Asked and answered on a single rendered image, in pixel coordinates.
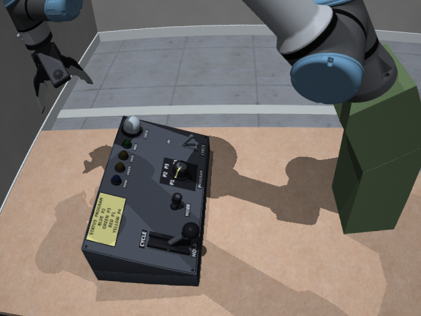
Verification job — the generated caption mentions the dark grey control console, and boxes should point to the dark grey control console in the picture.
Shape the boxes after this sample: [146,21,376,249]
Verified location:
[81,116,210,286]

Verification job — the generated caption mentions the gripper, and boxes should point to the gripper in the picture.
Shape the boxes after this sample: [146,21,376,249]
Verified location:
[25,32,93,113]

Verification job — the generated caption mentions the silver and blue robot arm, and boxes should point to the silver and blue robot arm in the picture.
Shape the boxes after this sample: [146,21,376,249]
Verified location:
[3,0,397,105]

